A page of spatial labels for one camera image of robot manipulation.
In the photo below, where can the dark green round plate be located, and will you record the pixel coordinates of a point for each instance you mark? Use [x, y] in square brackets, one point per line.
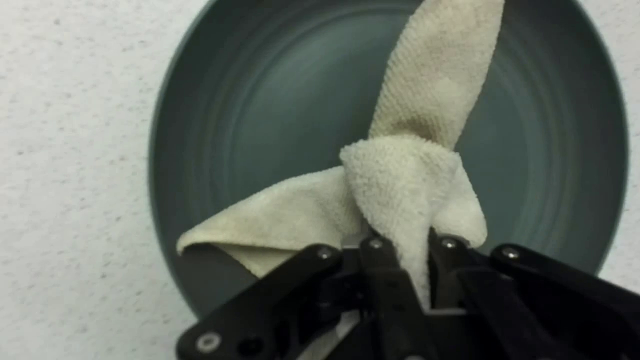
[266, 106]

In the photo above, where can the beige cloth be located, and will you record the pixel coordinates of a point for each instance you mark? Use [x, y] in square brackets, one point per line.
[413, 153]

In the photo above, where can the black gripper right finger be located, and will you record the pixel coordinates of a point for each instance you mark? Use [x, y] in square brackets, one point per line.
[532, 307]

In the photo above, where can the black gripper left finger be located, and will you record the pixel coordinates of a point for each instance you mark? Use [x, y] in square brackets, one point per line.
[300, 307]

